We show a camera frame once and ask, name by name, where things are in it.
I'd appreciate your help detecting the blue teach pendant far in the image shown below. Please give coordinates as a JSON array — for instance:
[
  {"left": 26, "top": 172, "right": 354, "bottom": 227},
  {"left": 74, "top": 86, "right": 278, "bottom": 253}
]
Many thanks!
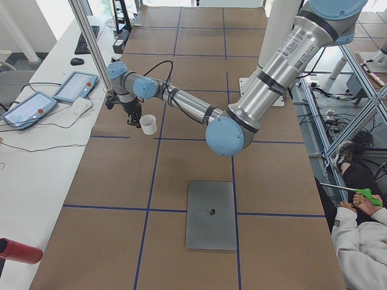
[{"left": 53, "top": 71, "right": 99, "bottom": 103}]

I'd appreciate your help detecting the black keyboard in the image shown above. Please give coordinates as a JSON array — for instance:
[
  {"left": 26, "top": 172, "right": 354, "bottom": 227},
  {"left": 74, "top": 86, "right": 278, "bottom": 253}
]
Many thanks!
[{"left": 74, "top": 25, "right": 100, "bottom": 56}]

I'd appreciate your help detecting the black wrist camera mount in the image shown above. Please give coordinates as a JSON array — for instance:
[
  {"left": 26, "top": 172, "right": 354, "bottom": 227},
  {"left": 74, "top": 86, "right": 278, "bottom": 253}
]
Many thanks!
[{"left": 105, "top": 94, "right": 120, "bottom": 110}]

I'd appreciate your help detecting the silver closed laptop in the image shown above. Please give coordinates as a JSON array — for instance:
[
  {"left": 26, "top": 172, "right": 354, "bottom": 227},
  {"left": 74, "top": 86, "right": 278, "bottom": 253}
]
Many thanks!
[{"left": 186, "top": 181, "right": 237, "bottom": 251}]

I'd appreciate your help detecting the green air blow gun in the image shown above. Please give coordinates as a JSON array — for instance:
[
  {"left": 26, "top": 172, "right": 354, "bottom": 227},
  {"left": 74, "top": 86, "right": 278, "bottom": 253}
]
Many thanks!
[{"left": 321, "top": 183, "right": 382, "bottom": 207}]

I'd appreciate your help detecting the white folded cloth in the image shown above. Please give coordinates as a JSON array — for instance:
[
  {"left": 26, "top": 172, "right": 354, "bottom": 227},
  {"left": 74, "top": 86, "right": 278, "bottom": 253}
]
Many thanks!
[{"left": 71, "top": 97, "right": 93, "bottom": 117}]

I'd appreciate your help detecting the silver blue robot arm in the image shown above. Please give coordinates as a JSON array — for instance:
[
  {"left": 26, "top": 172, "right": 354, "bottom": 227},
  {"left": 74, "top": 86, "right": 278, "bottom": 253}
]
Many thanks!
[{"left": 105, "top": 1, "right": 366, "bottom": 156}]

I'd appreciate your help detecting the red cylindrical bottle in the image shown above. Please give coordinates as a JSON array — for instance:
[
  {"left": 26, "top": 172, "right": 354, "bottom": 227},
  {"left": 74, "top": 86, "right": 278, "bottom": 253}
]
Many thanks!
[{"left": 1, "top": 238, "right": 43, "bottom": 265}]

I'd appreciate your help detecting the white plastic cup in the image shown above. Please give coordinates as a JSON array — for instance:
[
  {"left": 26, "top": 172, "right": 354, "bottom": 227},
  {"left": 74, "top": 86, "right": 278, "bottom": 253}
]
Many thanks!
[{"left": 140, "top": 114, "right": 157, "bottom": 135}]

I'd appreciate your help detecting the black desktop computer box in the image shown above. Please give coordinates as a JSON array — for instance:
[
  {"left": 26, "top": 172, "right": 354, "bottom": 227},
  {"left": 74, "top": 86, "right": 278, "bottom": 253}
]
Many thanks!
[{"left": 112, "top": 29, "right": 130, "bottom": 54}]

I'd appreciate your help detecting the black computer mouse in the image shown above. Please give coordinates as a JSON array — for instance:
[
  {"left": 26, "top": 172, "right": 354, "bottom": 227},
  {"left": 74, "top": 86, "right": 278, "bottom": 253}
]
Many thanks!
[{"left": 70, "top": 57, "right": 85, "bottom": 66}]

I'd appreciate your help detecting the seated person white hoodie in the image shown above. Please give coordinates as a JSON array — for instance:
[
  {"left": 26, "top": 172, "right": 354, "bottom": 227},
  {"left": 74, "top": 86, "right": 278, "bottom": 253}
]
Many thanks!
[{"left": 317, "top": 141, "right": 386, "bottom": 289}]

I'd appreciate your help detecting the blue teach pendant near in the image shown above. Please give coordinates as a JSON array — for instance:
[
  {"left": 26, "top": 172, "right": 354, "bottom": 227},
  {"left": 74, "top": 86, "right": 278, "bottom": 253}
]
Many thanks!
[{"left": 1, "top": 91, "right": 57, "bottom": 130}]

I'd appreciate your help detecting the aluminium frame post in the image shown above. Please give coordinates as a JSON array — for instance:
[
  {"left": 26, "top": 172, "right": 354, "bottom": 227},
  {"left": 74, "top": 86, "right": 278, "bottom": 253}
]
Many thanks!
[{"left": 68, "top": 0, "right": 112, "bottom": 92}]

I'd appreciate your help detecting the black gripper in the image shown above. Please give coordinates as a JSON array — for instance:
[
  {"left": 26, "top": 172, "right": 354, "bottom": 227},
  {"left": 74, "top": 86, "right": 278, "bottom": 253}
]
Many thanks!
[{"left": 122, "top": 99, "right": 142, "bottom": 128}]

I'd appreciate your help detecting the black monitor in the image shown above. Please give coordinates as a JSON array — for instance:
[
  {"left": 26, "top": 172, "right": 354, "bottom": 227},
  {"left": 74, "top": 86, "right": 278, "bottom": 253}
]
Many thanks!
[{"left": 112, "top": 0, "right": 132, "bottom": 35}]

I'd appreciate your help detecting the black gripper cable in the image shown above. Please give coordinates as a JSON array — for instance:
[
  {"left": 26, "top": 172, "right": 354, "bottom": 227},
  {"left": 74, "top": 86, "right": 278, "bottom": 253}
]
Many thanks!
[{"left": 141, "top": 60, "right": 175, "bottom": 94}]

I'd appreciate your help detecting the brown paper table cover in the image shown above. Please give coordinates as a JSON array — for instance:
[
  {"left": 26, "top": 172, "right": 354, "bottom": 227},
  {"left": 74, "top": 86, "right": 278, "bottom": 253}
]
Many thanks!
[{"left": 31, "top": 7, "right": 345, "bottom": 289}]

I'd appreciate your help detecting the blue teach pendant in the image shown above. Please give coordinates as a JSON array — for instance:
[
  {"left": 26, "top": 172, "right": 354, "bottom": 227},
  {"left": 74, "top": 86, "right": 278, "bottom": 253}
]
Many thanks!
[
  {"left": 53, "top": 71, "right": 99, "bottom": 103},
  {"left": 1, "top": 91, "right": 57, "bottom": 130}
]

